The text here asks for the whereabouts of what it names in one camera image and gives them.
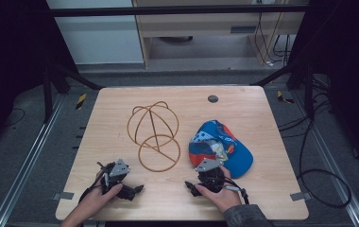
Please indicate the black curtain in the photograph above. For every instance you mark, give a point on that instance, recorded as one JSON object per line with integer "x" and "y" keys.
{"x": 347, "y": 63}
{"x": 7, "y": 63}

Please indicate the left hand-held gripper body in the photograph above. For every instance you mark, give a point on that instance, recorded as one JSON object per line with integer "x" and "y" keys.
{"x": 119, "y": 170}

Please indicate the white cabinet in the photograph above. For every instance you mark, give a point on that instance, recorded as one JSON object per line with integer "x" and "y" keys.
{"x": 95, "y": 34}

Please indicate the grey round table grommet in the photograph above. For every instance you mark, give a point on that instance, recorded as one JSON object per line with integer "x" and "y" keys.
{"x": 213, "y": 98}

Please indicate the yellow and black striped marker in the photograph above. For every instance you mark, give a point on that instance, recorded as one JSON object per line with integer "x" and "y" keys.
{"x": 81, "y": 101}
{"x": 283, "y": 97}

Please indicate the person's right hand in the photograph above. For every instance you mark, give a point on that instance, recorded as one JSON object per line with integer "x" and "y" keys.
{"x": 223, "y": 198}

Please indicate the black metal stand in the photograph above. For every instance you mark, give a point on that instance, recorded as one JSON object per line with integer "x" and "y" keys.
{"x": 309, "y": 91}
{"x": 47, "y": 94}

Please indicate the black horizontal frame bar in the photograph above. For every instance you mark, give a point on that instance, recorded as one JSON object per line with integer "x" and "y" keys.
{"x": 174, "y": 10}

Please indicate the blue and red baseball cap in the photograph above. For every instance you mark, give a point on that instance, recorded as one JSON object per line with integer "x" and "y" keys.
{"x": 234, "y": 148}

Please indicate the person's left hand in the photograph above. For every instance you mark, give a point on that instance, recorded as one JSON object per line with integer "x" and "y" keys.
{"x": 97, "y": 201}

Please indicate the grey tape strip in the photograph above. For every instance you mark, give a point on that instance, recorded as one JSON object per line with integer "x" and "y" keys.
{"x": 300, "y": 196}
{"x": 63, "y": 195}

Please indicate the aluminium floor rail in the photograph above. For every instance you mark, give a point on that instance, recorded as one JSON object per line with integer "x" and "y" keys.
{"x": 332, "y": 160}
{"x": 26, "y": 160}

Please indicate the beige wooden desk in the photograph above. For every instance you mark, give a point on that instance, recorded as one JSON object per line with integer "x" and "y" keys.
{"x": 199, "y": 25}

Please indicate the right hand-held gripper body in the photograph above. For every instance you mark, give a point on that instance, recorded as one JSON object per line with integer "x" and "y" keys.
{"x": 212, "y": 181}

